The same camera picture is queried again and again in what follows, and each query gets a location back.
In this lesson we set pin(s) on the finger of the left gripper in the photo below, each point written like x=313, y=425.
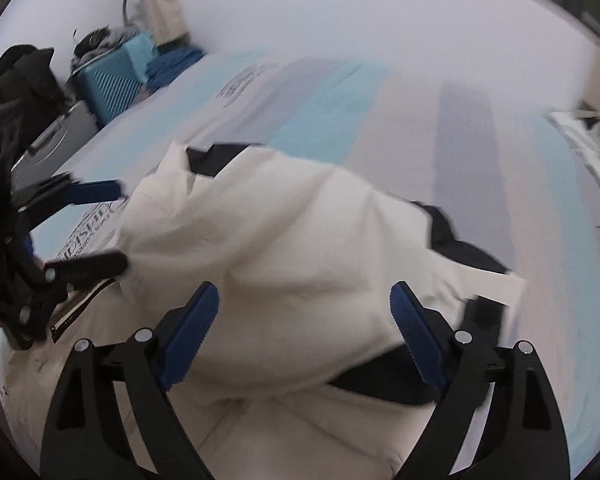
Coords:
x=57, y=192
x=49, y=285

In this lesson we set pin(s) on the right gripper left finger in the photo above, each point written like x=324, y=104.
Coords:
x=111, y=417

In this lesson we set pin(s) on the beige left curtain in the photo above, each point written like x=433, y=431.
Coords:
x=165, y=20

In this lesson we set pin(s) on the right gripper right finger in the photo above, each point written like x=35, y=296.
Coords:
x=496, y=416

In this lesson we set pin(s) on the blue crumpled garment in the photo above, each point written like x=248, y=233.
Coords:
x=166, y=67

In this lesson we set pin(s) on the grey hard case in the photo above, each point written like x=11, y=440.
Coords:
x=59, y=142

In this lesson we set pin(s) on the cream and black hooded jacket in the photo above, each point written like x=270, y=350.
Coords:
x=304, y=255

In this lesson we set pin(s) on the clothes pile on suitcase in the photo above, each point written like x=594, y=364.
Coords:
x=103, y=40

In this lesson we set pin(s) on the black backpack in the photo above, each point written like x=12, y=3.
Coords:
x=25, y=75

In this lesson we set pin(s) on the striped bed mattress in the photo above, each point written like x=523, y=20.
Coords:
x=502, y=184

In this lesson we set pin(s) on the white crumpled garment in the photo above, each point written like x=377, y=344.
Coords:
x=581, y=129

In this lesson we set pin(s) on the teal suitcase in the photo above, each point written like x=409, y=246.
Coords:
x=109, y=83

